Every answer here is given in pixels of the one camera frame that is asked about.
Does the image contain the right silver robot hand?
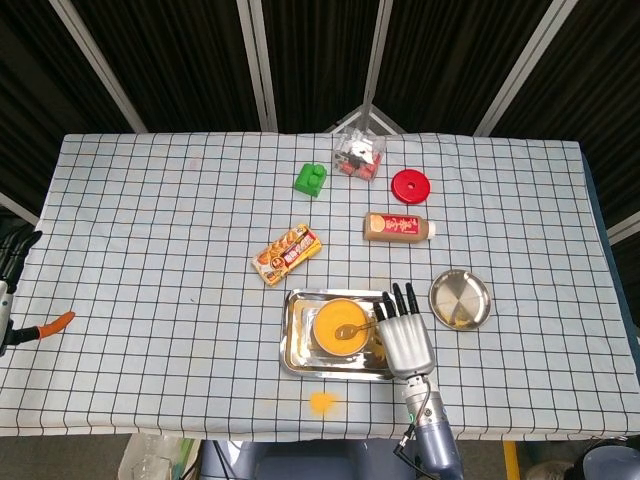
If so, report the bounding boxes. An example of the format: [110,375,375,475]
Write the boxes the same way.
[372,282,436,380]

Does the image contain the silver metal spoon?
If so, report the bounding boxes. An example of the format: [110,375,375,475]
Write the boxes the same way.
[333,319,381,342]

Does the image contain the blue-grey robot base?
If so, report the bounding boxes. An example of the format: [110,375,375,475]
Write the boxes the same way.
[199,439,416,480]

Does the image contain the round stainless steel plate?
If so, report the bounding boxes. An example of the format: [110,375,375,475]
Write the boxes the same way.
[428,268,493,332]

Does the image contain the white bowl of yellow powder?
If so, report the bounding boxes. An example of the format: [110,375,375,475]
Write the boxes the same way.
[312,297,375,357]

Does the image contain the rectangular stainless steel tray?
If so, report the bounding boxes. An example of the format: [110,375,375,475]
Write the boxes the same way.
[278,287,401,382]

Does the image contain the red round plastic disc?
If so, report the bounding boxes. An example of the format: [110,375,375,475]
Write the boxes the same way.
[390,168,433,205]

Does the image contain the spilled yellow powder pile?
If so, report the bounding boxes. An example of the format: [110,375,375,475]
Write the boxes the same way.
[307,391,344,417]

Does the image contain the brown drink bottle red label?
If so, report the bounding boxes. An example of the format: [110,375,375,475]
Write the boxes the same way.
[363,211,437,245]

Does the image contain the yellow snack food package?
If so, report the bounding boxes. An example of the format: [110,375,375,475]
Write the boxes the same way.
[251,223,323,288]

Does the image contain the green toy building block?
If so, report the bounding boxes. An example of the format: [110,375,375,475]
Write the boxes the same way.
[293,162,329,200]

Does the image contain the clear plastic box red items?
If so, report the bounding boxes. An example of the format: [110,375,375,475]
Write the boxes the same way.
[331,124,388,184]

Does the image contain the metal screen foot stand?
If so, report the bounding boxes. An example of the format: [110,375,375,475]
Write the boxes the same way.
[324,102,406,136]

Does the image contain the white black checkered tablecloth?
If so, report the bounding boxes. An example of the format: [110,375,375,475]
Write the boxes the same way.
[0,131,640,444]

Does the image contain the clear plastic bag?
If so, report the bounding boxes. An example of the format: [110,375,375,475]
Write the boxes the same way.
[118,433,201,480]

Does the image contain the black folding screen white frames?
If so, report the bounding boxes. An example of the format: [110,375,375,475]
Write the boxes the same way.
[0,0,640,246]

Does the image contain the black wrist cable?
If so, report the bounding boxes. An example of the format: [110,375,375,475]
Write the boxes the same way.
[393,382,432,456]

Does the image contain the yellow post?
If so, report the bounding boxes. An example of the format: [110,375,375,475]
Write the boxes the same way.
[502,440,521,480]

